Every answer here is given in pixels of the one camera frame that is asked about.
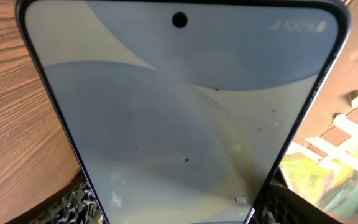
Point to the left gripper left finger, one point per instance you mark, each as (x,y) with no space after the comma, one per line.
(73,204)

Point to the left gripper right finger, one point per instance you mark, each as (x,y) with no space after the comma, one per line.
(276,203)

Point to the Galaxy smartphone with blue screen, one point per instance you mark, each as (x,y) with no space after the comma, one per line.
(181,111)

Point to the colourful picture frame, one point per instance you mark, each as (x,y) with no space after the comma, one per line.
(324,170)

